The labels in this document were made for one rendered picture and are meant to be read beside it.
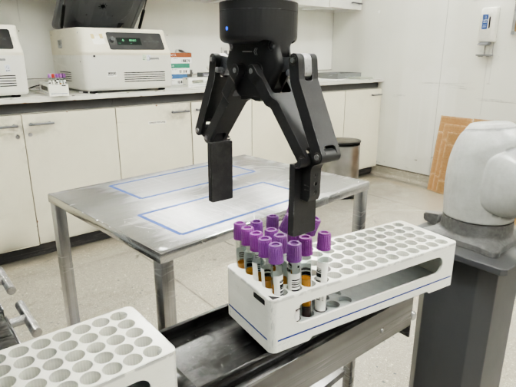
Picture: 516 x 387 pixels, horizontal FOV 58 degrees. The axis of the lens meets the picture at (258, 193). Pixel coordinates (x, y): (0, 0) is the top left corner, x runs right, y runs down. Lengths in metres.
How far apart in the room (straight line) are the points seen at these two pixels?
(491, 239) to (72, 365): 0.92
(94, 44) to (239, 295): 2.44
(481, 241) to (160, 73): 2.30
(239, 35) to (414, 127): 3.93
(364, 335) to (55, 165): 2.39
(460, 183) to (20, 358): 0.91
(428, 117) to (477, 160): 3.17
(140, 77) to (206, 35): 1.12
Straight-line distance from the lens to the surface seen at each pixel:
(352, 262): 0.58
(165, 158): 3.07
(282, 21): 0.44
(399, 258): 0.59
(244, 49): 0.47
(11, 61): 2.73
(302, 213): 0.44
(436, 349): 1.27
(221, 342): 0.55
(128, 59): 2.92
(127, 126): 2.92
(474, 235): 1.13
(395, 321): 0.66
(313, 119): 0.40
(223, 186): 0.54
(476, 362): 1.25
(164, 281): 0.77
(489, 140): 1.09
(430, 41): 4.25
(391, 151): 4.49
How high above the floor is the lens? 1.12
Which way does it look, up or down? 17 degrees down
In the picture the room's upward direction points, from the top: straight up
